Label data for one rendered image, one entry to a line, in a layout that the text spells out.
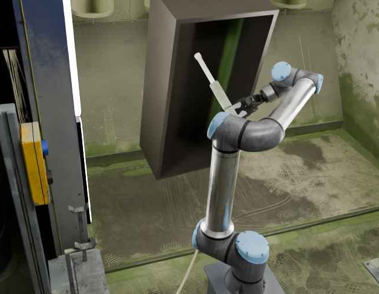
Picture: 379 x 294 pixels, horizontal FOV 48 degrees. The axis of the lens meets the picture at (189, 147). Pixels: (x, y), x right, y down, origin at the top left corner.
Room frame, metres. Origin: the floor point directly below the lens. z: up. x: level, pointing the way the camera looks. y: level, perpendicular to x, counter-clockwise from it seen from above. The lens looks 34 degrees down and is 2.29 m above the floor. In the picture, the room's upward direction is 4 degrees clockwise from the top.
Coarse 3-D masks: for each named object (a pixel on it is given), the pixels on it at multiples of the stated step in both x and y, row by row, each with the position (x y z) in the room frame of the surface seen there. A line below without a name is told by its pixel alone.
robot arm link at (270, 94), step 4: (268, 84) 1.96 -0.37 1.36; (264, 88) 1.95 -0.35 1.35; (268, 88) 1.93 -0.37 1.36; (264, 92) 1.94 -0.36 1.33; (268, 92) 1.92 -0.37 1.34; (272, 92) 1.92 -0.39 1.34; (268, 96) 1.91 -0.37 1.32; (272, 96) 1.91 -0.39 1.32; (276, 96) 1.92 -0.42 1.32; (268, 100) 1.93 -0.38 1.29; (272, 100) 1.92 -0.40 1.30
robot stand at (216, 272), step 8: (208, 264) 1.41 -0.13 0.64; (216, 264) 1.42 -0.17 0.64; (224, 264) 1.42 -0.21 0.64; (208, 272) 1.36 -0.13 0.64; (216, 272) 1.37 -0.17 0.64; (224, 272) 1.37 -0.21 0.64; (208, 280) 1.36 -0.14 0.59; (216, 280) 1.32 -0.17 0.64; (224, 280) 1.33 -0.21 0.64; (272, 280) 1.34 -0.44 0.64; (208, 288) 1.35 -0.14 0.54; (216, 288) 1.28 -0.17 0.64; (224, 288) 1.28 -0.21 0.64; (272, 288) 1.30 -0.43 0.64; (280, 288) 1.30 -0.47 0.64
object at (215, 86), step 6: (198, 54) 2.08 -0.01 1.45; (198, 60) 2.07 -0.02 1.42; (204, 66) 2.04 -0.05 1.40; (204, 72) 2.03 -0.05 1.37; (210, 78) 2.00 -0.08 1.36; (210, 84) 1.97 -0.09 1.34; (216, 84) 1.96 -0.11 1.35; (216, 90) 1.94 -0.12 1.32; (222, 90) 1.94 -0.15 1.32; (216, 96) 1.93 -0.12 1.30; (222, 96) 1.92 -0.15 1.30; (222, 102) 1.90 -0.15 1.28; (228, 102) 1.90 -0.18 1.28; (228, 108) 1.88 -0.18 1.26; (234, 114) 1.85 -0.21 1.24
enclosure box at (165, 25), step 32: (160, 0) 2.23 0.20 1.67; (192, 0) 2.27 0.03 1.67; (224, 0) 2.33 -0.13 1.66; (256, 0) 2.39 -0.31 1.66; (160, 32) 2.23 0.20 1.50; (192, 32) 2.54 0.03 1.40; (224, 32) 2.65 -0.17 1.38; (256, 32) 2.48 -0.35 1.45; (160, 64) 2.22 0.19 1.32; (192, 64) 2.60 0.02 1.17; (224, 64) 2.72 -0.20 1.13; (256, 64) 2.44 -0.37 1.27; (160, 96) 2.22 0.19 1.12; (192, 96) 2.67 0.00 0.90; (160, 128) 2.21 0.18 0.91; (192, 128) 2.75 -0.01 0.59; (160, 160) 2.24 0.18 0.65; (192, 160) 2.49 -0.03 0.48
